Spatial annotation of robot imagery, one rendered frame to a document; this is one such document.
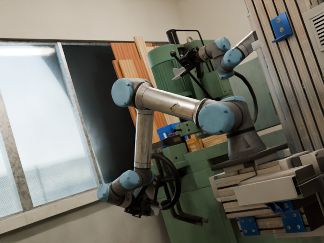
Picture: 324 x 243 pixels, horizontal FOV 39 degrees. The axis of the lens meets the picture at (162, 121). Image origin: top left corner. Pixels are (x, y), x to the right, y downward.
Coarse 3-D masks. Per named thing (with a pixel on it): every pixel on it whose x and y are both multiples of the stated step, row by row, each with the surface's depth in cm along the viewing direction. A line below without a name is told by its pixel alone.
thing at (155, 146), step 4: (172, 136) 234; (176, 136) 236; (180, 136) 238; (164, 140) 235; (168, 140) 234; (172, 140) 233; (176, 140) 235; (180, 140) 237; (156, 144) 236; (160, 144) 234; (164, 144) 234; (168, 144) 234; (172, 144) 233; (176, 144) 234; (152, 148) 238; (156, 148) 236
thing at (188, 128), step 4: (180, 124) 249; (184, 124) 248; (188, 124) 250; (192, 124) 252; (176, 128) 252; (180, 128) 250; (184, 128) 248; (188, 128) 249; (192, 128) 252; (196, 128) 254; (180, 132) 250; (184, 132) 248; (188, 132) 248; (192, 132) 251; (196, 132) 256; (188, 136) 252
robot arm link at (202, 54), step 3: (204, 45) 225; (201, 48) 225; (198, 51) 226; (201, 51) 224; (204, 51) 222; (201, 54) 224; (204, 54) 223; (201, 57) 224; (204, 57) 223; (207, 57) 223; (204, 60) 225; (207, 60) 226
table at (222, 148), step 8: (216, 144) 221; (224, 144) 224; (192, 152) 232; (200, 152) 228; (208, 152) 225; (216, 152) 222; (224, 152) 222; (192, 160) 232; (200, 160) 229; (152, 168) 252; (168, 168) 231; (176, 168) 227
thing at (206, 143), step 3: (219, 135) 238; (222, 135) 237; (225, 135) 236; (210, 138) 242; (213, 138) 241; (216, 138) 239; (219, 138) 238; (222, 138) 237; (225, 138) 236; (204, 141) 245; (207, 141) 244; (210, 141) 242; (213, 141) 241; (204, 144) 245; (207, 144) 244; (204, 147) 246
